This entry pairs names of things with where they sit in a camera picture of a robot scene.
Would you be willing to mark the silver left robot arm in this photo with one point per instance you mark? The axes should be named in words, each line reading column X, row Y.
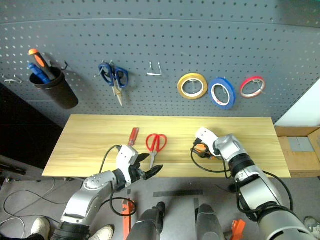
column 97, row 185

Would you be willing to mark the yellow tape roll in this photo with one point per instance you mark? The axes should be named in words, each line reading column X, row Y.
column 180, row 86

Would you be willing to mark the grey shoe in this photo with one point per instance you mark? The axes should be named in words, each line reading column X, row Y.
column 312, row 223

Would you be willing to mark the black floor tape strip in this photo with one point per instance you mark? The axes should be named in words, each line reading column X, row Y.
column 177, row 193

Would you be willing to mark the orange floor clamp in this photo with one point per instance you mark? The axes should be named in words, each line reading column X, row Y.
column 238, row 228
column 127, row 217

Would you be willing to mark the orange and black screwdriver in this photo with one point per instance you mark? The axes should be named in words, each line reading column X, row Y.
column 41, row 62

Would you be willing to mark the red tape roll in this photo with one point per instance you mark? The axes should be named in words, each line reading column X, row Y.
column 243, row 86

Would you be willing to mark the brown cardboard box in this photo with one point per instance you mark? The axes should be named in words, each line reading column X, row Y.
column 300, row 162

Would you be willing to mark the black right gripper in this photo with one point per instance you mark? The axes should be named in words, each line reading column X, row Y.
column 203, row 155

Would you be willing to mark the dark grey rounded shape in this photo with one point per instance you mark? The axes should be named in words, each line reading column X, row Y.
column 208, row 221
column 147, row 222

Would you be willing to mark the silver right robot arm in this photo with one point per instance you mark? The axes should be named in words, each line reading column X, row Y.
column 260, row 185

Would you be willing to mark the black plastic cup holder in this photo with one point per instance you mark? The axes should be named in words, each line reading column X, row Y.
column 58, row 91

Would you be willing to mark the grey metal pegboard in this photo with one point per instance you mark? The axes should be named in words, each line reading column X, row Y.
column 160, row 37

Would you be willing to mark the white shoe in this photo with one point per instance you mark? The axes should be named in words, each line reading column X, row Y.
column 40, row 227
column 103, row 233

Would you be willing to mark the metal pegboard hook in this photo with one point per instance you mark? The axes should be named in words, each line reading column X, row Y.
column 98, row 74
column 153, row 74
column 11, row 80

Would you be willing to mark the blue tape roll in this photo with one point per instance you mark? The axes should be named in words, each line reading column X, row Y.
column 211, row 96

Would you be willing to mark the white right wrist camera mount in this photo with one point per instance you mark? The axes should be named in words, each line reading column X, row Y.
column 206, row 136

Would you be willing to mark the black stand leg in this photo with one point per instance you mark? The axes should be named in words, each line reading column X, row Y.
column 12, row 165

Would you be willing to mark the orange tape roll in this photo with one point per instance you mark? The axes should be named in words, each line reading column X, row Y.
column 200, row 149

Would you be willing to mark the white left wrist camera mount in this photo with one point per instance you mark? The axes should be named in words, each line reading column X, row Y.
column 126, row 156

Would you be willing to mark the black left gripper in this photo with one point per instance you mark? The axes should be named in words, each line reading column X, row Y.
column 136, row 172

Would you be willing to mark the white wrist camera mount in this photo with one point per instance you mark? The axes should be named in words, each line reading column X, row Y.
column 126, row 156
column 206, row 136

